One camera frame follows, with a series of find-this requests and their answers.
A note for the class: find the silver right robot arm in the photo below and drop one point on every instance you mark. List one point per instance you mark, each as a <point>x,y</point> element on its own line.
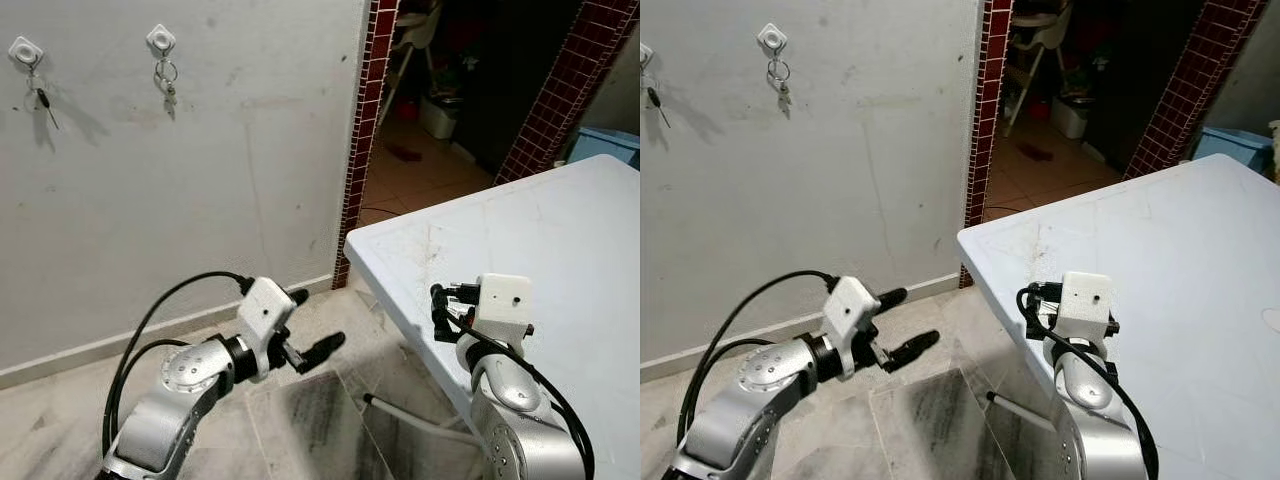
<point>515,430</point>
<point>1095,430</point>

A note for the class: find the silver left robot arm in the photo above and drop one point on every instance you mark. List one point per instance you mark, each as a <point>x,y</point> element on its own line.
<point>175,400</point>
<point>750,395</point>

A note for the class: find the upright dark red tile strip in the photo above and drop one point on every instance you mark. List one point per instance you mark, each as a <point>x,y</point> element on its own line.
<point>365,120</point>
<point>985,120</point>

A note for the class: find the white plastic table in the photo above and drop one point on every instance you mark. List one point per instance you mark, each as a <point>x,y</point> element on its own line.
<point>560,250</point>
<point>1180,250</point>

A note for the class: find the blue plastic bin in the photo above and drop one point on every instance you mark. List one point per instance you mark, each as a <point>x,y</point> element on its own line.
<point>1235,145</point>
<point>610,145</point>

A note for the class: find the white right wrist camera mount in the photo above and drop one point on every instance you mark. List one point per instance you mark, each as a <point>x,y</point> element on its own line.
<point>503,300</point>
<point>1085,300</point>

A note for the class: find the slanted dark red tile strip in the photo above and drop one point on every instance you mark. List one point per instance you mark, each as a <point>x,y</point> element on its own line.
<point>1190,90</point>
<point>570,80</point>

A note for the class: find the silver keyring with keys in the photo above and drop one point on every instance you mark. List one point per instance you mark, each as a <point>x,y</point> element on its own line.
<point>784,95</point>
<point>170,97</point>

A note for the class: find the white plastic container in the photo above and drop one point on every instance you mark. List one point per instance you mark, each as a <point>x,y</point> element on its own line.
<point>438,118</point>
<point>1068,118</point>

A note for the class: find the white high chair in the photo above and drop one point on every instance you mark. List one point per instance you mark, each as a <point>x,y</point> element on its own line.
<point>1035,45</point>
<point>420,35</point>

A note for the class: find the small red object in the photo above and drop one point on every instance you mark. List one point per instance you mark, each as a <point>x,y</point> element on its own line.
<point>1040,109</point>
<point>408,109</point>

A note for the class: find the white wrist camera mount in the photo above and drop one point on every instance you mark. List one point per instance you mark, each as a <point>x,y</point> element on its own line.
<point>265,315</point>
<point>1085,300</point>
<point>503,300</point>
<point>850,312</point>

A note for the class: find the grey table leg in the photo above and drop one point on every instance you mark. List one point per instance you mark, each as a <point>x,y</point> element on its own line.
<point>1020,410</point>
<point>410,416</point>

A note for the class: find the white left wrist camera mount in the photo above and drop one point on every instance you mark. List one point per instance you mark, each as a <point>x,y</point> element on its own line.
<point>850,312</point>
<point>265,315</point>

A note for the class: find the white wall hook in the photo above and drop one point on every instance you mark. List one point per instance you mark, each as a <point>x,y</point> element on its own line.
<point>644,55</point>
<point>161,39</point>
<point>24,50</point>
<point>772,38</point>

